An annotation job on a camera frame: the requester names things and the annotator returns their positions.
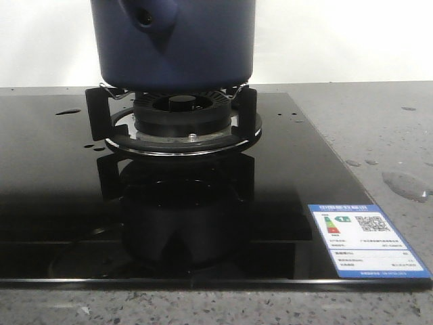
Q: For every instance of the black gas burner head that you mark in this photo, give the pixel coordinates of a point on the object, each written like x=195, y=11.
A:
x=170, y=115

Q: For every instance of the black metal pot support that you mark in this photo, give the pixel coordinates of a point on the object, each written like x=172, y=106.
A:
x=119, y=132

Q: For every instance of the blue white energy label sticker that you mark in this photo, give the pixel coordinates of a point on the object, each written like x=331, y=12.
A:
x=363, y=243

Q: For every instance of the dark blue cooking pot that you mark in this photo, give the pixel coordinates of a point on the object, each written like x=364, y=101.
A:
x=174, y=46

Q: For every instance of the black glass gas cooktop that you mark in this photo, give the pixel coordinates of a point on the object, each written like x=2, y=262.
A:
x=76, y=215

